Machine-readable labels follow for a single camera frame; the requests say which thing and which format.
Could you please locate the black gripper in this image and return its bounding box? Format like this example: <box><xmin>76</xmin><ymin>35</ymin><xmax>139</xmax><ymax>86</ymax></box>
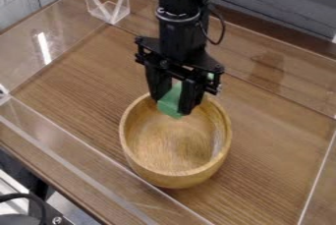
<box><xmin>135</xmin><ymin>10</ymin><xmax>226</xmax><ymax>115</ymax></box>

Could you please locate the green rectangular block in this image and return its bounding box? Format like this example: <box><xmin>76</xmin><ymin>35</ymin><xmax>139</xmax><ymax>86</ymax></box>
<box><xmin>156</xmin><ymin>73</ymin><xmax>214</xmax><ymax>118</ymax></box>

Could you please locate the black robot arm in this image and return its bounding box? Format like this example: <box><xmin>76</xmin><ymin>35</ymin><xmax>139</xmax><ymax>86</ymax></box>
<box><xmin>135</xmin><ymin>0</ymin><xmax>224</xmax><ymax>118</ymax></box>

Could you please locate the brown wooden bowl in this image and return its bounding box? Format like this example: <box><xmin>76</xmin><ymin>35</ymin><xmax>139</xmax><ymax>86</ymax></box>
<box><xmin>119</xmin><ymin>94</ymin><xmax>232</xmax><ymax>189</ymax></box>

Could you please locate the clear acrylic corner bracket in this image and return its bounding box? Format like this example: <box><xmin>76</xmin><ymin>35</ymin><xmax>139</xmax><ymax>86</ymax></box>
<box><xmin>86</xmin><ymin>0</ymin><xmax>130</xmax><ymax>25</ymax></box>

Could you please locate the black metal bracket with screw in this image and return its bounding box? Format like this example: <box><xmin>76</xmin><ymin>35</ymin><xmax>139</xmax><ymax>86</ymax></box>
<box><xmin>28</xmin><ymin>192</ymin><xmax>75</xmax><ymax>225</ymax></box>

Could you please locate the black cable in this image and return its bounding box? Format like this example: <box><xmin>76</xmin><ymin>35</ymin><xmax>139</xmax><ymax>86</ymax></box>
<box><xmin>0</xmin><ymin>192</ymin><xmax>47</xmax><ymax>225</ymax></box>

